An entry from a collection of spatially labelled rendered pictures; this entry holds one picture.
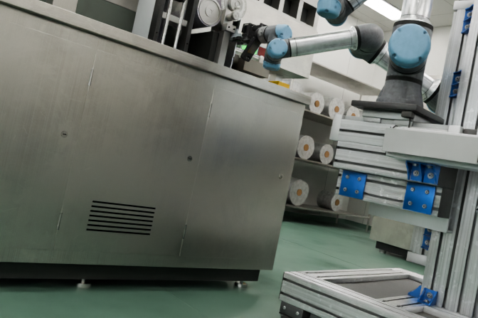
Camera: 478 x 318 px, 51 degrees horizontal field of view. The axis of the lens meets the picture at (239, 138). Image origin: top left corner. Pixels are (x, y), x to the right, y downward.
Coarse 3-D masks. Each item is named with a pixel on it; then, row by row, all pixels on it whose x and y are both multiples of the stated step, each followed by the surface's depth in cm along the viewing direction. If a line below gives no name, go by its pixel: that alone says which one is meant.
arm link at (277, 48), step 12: (372, 24) 201; (312, 36) 198; (324, 36) 198; (336, 36) 198; (348, 36) 198; (360, 36) 197; (372, 36) 198; (276, 48) 195; (288, 48) 197; (300, 48) 198; (312, 48) 198; (324, 48) 199; (336, 48) 200; (360, 48) 201; (372, 48) 203; (276, 60) 203
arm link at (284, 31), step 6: (282, 24) 209; (264, 30) 215; (270, 30) 212; (276, 30) 209; (282, 30) 208; (288, 30) 210; (264, 36) 215; (270, 36) 211; (276, 36) 210; (282, 36) 208; (288, 36) 210
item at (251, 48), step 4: (252, 40) 223; (248, 44) 224; (252, 44) 223; (256, 44) 224; (248, 48) 224; (252, 48) 225; (256, 48) 226; (244, 52) 226; (248, 52) 225; (252, 52) 226; (240, 56) 227; (244, 56) 225; (248, 56) 226; (252, 56) 227; (248, 60) 228
